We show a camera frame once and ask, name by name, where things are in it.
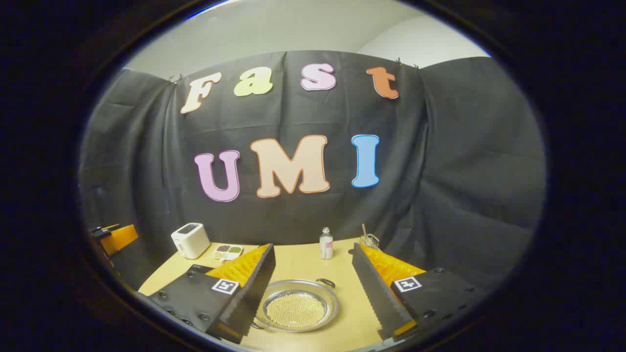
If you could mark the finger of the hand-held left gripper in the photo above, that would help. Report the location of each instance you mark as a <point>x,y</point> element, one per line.
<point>120,237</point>

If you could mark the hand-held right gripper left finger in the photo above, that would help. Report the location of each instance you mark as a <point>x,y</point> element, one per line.
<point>254,288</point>

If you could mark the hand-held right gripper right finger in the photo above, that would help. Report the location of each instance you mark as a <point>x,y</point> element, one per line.
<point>371,288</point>

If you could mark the pile of yellow soybeans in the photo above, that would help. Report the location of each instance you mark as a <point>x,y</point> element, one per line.
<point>296,310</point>

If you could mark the white divided dish of beans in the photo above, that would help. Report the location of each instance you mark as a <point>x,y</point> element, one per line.
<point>227,252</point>

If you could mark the small glass jar with stick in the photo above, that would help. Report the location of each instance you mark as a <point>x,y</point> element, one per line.
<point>370,242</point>

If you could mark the clear bottle with pink label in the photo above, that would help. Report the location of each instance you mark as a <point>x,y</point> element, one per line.
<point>326,244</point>

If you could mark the white toaster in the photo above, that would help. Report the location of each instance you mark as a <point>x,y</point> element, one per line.
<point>190,240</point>

